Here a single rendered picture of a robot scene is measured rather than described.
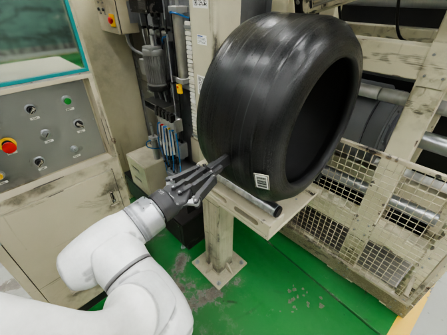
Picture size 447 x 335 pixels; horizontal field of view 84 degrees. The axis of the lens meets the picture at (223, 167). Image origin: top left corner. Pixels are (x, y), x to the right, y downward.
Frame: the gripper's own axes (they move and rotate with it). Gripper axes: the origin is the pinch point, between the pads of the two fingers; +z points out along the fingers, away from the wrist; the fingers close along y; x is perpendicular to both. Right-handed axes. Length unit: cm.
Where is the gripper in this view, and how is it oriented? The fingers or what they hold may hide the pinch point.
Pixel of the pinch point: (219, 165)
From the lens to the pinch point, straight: 67.5
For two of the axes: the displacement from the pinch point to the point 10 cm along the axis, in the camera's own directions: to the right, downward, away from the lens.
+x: 1.0, 7.4, 6.6
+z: 7.1, -5.2, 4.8
